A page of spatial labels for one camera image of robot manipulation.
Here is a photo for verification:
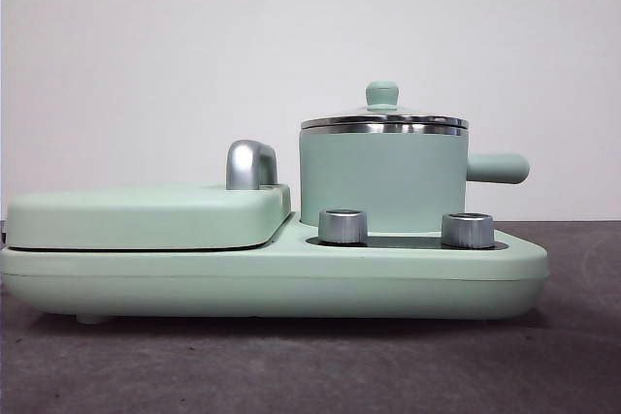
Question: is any glass lid with green knob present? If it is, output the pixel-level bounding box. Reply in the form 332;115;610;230
299;81;471;137

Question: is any silver control knob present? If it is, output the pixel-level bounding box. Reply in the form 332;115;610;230
440;211;495;248
317;208;369;244

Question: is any green breakfast machine base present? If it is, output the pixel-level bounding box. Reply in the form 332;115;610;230
0;212;549;326

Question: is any green hinged grill cover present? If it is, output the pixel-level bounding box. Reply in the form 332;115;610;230
3;182;292;251

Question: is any silver grill cover handle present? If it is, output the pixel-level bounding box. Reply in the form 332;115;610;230
224;140;279;191

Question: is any green steamer pot with handle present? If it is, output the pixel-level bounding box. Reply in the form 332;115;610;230
299;125;531;234

